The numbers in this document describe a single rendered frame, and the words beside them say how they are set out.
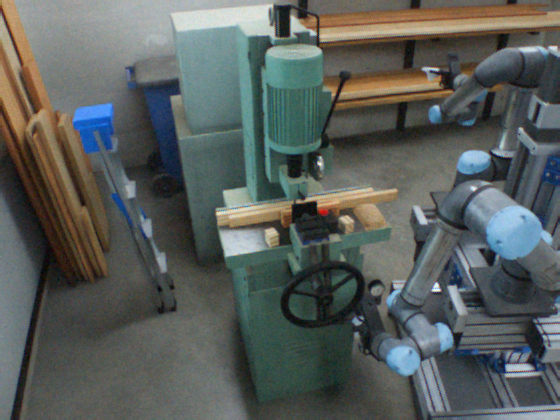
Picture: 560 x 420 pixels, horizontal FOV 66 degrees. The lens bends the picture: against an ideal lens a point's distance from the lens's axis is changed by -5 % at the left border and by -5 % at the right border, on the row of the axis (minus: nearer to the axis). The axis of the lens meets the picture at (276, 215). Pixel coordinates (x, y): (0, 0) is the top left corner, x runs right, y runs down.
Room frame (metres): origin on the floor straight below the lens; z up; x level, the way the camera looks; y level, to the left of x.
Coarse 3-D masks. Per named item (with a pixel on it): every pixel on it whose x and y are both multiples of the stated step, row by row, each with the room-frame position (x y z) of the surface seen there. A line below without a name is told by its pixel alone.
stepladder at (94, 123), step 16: (80, 112) 1.83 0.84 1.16; (96, 112) 1.82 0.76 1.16; (112, 112) 1.87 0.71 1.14; (80, 128) 1.73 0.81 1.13; (96, 128) 1.75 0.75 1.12; (112, 128) 1.91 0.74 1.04; (96, 144) 1.74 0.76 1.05; (112, 144) 1.77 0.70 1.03; (112, 160) 1.78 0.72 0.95; (112, 176) 1.74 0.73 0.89; (112, 192) 1.75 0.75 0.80; (128, 192) 1.82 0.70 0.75; (128, 208) 1.74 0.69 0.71; (128, 224) 1.75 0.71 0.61; (144, 224) 1.89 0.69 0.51; (144, 240) 1.75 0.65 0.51; (160, 256) 1.92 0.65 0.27; (144, 272) 1.75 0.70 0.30; (160, 272) 1.78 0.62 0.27; (160, 288) 1.91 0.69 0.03; (160, 304) 1.76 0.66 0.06; (176, 304) 1.80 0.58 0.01
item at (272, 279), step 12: (312, 180) 1.80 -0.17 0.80; (228, 192) 1.71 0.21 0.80; (240, 192) 1.71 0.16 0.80; (312, 192) 1.69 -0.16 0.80; (228, 204) 1.62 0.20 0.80; (360, 252) 1.28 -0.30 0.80; (360, 264) 1.27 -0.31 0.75; (252, 276) 1.18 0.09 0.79; (264, 276) 1.19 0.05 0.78; (276, 276) 1.20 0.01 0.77; (288, 276) 1.21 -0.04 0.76; (324, 276) 1.24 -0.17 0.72; (252, 288) 1.18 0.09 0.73; (264, 288) 1.19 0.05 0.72
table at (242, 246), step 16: (256, 224) 1.33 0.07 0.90; (272, 224) 1.33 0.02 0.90; (224, 240) 1.24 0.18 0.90; (240, 240) 1.24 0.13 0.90; (256, 240) 1.24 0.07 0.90; (288, 240) 1.23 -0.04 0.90; (352, 240) 1.26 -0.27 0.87; (368, 240) 1.27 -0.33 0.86; (384, 240) 1.29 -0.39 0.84; (224, 256) 1.22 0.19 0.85; (240, 256) 1.17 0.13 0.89; (256, 256) 1.18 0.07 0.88; (272, 256) 1.19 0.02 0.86; (288, 256) 1.19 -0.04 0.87
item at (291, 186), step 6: (282, 168) 1.44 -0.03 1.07; (282, 174) 1.41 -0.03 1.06; (282, 180) 1.41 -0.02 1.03; (288, 180) 1.35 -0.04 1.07; (294, 180) 1.35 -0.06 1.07; (300, 180) 1.35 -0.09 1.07; (306, 180) 1.35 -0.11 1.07; (288, 186) 1.33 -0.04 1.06; (294, 186) 1.33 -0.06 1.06; (300, 186) 1.34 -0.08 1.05; (306, 186) 1.34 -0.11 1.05; (288, 192) 1.33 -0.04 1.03; (294, 192) 1.33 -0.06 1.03; (306, 192) 1.34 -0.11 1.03; (288, 198) 1.33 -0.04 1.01; (294, 198) 1.33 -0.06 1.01
